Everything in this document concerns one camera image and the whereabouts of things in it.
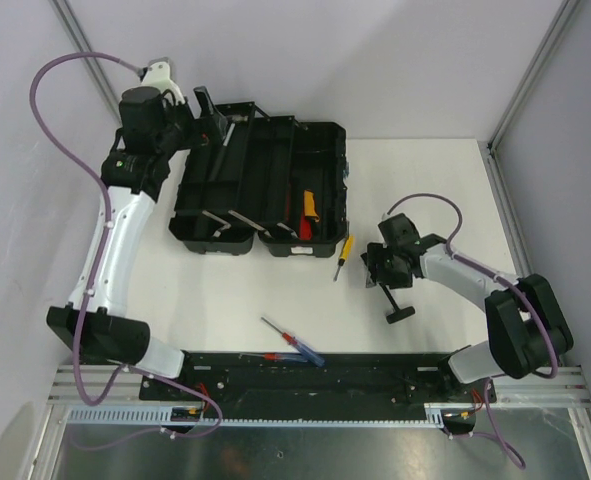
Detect black plastic toolbox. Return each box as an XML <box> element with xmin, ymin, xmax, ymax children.
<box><xmin>168</xmin><ymin>101</ymin><xmax>348</xmax><ymax>258</ymax></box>

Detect red handled pliers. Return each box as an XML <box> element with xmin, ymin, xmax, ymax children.
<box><xmin>299</xmin><ymin>214</ymin><xmax>320</xmax><ymax>241</ymax></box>

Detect red black handled tool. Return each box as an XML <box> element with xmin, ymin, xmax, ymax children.
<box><xmin>283</xmin><ymin>183</ymin><xmax>294</xmax><ymax>225</ymax></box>

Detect yellow utility knife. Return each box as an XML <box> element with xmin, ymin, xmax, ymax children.
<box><xmin>303</xmin><ymin>189</ymin><xmax>320</xmax><ymax>223</ymax></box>

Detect blue screwdriver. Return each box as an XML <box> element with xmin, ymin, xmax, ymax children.
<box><xmin>239</xmin><ymin>352</ymin><xmax>307</xmax><ymax>363</ymax></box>
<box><xmin>261</xmin><ymin>317</ymin><xmax>326</xmax><ymax>367</ymax></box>

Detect claw hammer black handle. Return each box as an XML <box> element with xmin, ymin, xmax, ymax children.
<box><xmin>208</xmin><ymin>115</ymin><xmax>249</xmax><ymax>182</ymax></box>

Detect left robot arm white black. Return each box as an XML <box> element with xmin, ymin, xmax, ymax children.
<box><xmin>46</xmin><ymin>86</ymin><xmax>227</xmax><ymax>400</ymax></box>

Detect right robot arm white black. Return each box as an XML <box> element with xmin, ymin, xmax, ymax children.
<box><xmin>362</xmin><ymin>214</ymin><xmax>574</xmax><ymax>401</ymax></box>

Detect yellow handled screwdriver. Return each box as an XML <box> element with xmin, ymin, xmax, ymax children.
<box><xmin>333</xmin><ymin>235</ymin><xmax>354</xmax><ymax>282</ymax></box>

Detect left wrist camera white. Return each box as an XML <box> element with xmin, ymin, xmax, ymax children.
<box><xmin>140</xmin><ymin>57</ymin><xmax>186</xmax><ymax>104</ymax></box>

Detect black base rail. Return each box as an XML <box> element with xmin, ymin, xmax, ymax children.
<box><xmin>139</xmin><ymin>353</ymin><xmax>496</xmax><ymax>420</ymax></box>

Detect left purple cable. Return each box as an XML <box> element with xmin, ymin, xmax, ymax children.
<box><xmin>29</xmin><ymin>51</ymin><xmax>224</xmax><ymax>451</ymax></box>

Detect purple cable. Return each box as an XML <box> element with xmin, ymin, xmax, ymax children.
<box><xmin>384</xmin><ymin>193</ymin><xmax>561</xmax><ymax>470</ymax></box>
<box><xmin>29</xmin><ymin>51</ymin><xmax>224</xmax><ymax>451</ymax></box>

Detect grey slotted cable duct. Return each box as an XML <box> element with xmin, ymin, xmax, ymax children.
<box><xmin>66</xmin><ymin>403</ymin><xmax>472</xmax><ymax>428</ymax></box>

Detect left aluminium frame post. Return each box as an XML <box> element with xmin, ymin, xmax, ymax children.
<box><xmin>48</xmin><ymin>0</ymin><xmax>121</xmax><ymax>126</ymax></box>

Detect aluminium frame post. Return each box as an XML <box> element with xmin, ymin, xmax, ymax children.
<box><xmin>487</xmin><ymin>0</ymin><xmax>584</xmax><ymax>151</ymax></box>
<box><xmin>48</xmin><ymin>0</ymin><xmax>121</xmax><ymax>126</ymax></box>

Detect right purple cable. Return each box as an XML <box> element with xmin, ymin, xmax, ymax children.
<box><xmin>384</xmin><ymin>193</ymin><xmax>561</xmax><ymax>470</ymax></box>

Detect right aluminium frame post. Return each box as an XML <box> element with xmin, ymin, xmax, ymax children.
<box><xmin>487</xmin><ymin>0</ymin><xmax>584</xmax><ymax>151</ymax></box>

